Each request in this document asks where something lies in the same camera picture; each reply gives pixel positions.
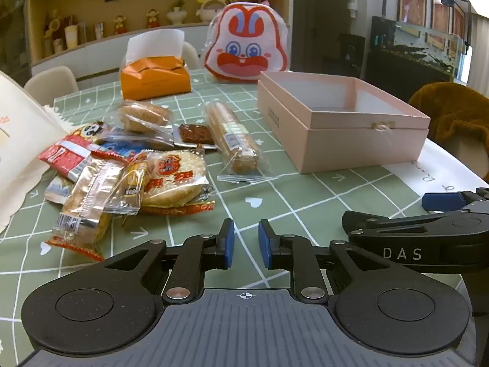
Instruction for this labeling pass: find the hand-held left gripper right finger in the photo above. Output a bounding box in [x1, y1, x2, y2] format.
[259, 220, 383, 304]

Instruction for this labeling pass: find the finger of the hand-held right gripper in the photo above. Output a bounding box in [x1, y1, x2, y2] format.
[421, 188, 489, 215]
[342, 210, 489, 238]

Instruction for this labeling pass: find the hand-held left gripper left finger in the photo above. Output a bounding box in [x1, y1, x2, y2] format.
[92, 219, 234, 304]

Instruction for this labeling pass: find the rice cracker packet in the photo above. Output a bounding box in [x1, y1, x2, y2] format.
[138, 149, 216, 217]

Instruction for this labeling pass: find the pink cardboard box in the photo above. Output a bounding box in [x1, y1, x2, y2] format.
[257, 71, 432, 174]

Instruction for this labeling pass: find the long biscuit clear packet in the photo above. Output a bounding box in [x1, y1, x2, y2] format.
[204, 101, 274, 184]

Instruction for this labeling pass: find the brown snack clear packet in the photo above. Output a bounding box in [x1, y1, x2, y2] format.
[172, 122, 216, 150]

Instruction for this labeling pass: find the small clear snack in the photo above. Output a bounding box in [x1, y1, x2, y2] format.
[105, 151, 151, 215]

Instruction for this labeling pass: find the sandwich cracker packet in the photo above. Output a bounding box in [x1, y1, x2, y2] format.
[45, 158, 125, 262]

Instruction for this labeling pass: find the round cake clear packet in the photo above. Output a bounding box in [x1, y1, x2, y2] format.
[116, 99, 174, 134]

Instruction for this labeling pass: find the red panda snack packet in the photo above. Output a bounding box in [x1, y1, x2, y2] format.
[38, 120, 115, 182]

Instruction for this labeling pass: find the white printed paper sheet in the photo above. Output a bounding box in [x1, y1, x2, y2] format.
[386, 138, 489, 218]

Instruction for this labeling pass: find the green grid tablecloth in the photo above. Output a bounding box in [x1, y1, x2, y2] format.
[0, 68, 486, 367]

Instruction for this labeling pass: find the brown furry chair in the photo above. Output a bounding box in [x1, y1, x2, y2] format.
[408, 81, 489, 182]

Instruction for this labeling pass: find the glass fish tank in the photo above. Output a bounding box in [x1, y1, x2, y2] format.
[369, 0, 472, 85]

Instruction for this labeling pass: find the black water dispenser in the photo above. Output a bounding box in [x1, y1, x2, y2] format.
[323, 34, 367, 81]

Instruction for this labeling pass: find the orange tissue box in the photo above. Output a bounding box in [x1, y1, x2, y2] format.
[120, 28, 192, 102]

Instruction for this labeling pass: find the rabbit face plastic bag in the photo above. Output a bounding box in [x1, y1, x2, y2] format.
[202, 2, 291, 83]

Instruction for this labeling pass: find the white chair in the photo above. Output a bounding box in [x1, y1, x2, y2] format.
[23, 66, 79, 98]
[181, 41, 200, 70]

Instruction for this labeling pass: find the cream cloth bag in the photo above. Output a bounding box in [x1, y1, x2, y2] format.
[0, 71, 71, 234]

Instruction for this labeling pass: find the white vase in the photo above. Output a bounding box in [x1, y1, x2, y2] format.
[166, 6, 188, 27]

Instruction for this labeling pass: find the wooden shelf unit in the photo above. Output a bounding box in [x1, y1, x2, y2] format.
[25, 0, 293, 81]

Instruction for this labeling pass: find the yellow figurine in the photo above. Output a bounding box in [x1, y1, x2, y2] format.
[44, 9, 62, 39]

